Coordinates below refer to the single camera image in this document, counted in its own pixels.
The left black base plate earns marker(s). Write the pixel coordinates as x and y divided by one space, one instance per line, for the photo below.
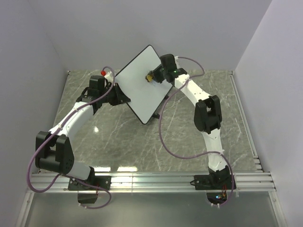
95 183

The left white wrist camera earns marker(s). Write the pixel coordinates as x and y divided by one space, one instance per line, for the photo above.
109 76

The yellow whiteboard eraser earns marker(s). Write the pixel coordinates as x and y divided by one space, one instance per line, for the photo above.
149 78

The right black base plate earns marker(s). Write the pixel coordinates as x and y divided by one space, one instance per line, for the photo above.
211 182

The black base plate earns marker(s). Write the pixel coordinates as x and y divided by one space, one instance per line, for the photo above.
211 182
95 183

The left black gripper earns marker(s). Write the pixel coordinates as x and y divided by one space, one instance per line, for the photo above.
121 98

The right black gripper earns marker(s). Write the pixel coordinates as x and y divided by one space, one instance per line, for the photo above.
155 75

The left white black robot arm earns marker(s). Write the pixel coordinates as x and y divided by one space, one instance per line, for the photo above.
54 148

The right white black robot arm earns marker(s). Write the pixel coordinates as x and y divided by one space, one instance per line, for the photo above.
207 119

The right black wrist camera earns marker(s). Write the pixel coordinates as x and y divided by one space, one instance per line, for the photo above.
168 61

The aluminium mounting rail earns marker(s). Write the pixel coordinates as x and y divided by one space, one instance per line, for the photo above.
133 182

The white whiteboard with black frame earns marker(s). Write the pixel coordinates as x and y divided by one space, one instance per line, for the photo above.
145 96

